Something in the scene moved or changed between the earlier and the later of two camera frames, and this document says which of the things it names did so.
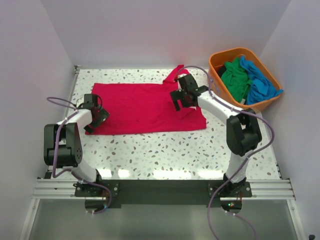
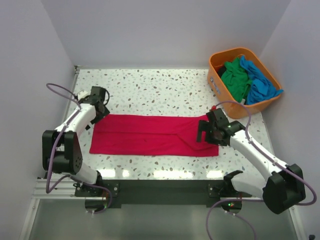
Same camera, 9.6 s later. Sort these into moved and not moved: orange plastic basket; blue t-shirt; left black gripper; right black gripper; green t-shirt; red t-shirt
Moved: right black gripper; red t-shirt
Not moved: blue t-shirt; left black gripper; orange plastic basket; green t-shirt
